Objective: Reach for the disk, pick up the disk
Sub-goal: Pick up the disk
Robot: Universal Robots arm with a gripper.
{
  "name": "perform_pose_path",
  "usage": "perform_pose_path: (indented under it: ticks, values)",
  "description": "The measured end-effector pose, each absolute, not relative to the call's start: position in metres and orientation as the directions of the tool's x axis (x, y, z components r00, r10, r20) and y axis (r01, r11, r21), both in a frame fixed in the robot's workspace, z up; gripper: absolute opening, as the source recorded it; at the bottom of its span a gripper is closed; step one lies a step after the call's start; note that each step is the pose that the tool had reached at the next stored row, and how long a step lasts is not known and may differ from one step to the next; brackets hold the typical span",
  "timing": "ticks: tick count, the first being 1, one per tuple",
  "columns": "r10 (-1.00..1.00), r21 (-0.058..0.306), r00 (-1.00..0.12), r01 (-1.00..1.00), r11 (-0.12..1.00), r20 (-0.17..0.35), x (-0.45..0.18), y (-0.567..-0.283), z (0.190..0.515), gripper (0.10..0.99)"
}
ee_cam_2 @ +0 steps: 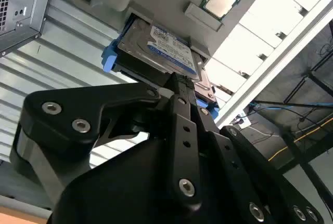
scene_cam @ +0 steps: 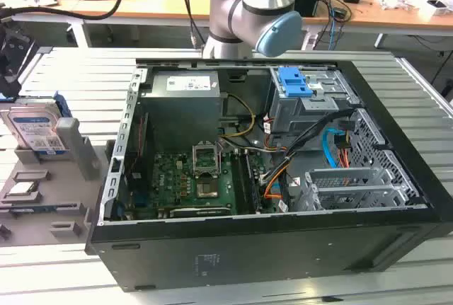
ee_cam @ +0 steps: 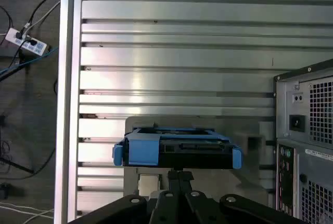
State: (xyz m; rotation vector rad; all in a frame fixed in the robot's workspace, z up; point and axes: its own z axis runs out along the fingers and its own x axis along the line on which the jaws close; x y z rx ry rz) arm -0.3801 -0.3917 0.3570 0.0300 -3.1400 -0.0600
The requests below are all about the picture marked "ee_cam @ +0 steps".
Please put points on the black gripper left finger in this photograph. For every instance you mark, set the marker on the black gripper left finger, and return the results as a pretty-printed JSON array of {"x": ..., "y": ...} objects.
[{"x": 135, "y": 208}]

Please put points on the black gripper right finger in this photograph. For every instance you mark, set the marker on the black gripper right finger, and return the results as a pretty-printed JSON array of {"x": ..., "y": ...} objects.
[{"x": 216, "y": 211}]

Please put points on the hard disk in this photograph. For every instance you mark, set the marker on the hard disk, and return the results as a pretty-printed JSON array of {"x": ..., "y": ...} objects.
[{"x": 143, "y": 151}]

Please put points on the silver CPU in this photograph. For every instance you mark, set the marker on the silver CPU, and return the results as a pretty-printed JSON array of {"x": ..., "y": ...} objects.
[{"x": 149, "y": 182}]

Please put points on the black PC case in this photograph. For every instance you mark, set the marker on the black PC case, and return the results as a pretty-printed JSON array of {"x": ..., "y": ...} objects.
[{"x": 288, "y": 172}]

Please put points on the grey power supply unit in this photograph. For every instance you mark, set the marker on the grey power supply unit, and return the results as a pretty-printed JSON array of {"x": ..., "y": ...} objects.
[{"x": 296, "y": 109}]

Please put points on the black power adapter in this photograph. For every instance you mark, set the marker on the black power adapter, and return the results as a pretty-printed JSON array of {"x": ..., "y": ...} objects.
[{"x": 4, "y": 190}]

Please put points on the white power strip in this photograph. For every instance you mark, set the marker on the white power strip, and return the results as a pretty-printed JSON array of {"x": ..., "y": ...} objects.
[{"x": 13, "y": 35}]

